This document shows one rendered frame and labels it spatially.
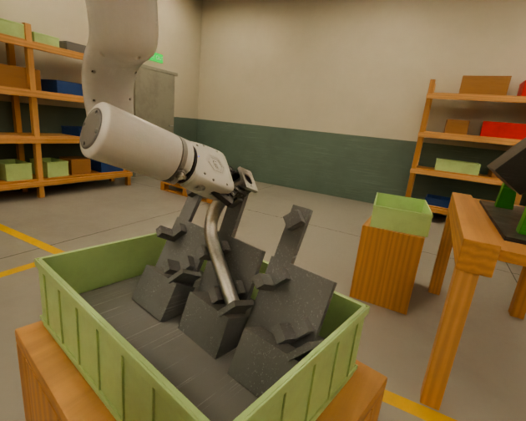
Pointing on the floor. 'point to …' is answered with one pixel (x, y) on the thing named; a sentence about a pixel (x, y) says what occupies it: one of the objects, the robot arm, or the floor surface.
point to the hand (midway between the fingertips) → (238, 185)
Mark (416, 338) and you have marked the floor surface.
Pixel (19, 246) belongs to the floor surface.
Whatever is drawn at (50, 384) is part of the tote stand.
